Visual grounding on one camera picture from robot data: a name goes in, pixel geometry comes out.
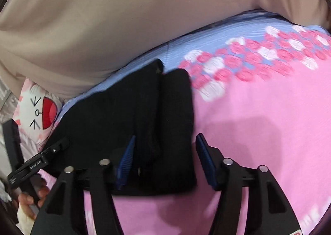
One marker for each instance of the beige cloth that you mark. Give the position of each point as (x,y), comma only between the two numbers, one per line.
(116,17)

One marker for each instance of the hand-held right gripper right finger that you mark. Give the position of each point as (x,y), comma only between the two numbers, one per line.
(204,162)

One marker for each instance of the pink floral blanket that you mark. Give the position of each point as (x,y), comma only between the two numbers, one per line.
(258,121)

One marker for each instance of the person's left hand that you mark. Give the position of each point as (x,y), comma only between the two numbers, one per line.
(42,191)

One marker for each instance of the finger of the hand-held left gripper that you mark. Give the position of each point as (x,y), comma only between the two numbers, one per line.
(55,147)

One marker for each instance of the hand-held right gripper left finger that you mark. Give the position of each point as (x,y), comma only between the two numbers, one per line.
(127,163)

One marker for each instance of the black pants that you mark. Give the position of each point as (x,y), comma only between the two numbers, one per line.
(168,121)

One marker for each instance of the cat print pillow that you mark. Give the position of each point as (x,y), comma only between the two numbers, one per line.
(28,110)

